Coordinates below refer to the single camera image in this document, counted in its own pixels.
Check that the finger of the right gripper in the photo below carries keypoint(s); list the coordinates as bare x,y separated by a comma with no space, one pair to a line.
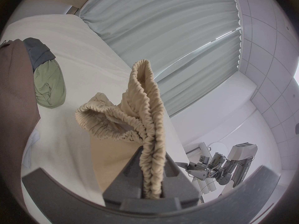
183,165

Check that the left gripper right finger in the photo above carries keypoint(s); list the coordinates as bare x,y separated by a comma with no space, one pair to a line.
179,188

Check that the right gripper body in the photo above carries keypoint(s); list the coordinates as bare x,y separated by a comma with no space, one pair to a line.
198,171

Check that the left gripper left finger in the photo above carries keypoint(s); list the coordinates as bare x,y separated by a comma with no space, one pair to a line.
126,185

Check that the beige shorts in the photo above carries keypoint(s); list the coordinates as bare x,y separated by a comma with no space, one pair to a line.
107,157

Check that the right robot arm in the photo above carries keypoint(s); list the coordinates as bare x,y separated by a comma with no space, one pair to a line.
243,153

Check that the bed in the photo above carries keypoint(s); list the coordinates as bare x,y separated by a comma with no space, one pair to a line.
81,62

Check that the pale green curtain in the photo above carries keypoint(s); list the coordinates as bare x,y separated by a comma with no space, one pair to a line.
198,78
151,15

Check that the white garment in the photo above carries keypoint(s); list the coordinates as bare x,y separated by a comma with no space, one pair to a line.
31,148

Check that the green garment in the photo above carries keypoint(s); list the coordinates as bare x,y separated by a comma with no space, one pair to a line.
50,85

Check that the brown shorts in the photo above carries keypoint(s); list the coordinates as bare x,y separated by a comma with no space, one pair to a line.
16,90

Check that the black garment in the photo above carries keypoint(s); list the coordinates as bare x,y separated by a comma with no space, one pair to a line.
37,50

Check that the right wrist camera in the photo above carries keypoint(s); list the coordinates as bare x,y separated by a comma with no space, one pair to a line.
204,160

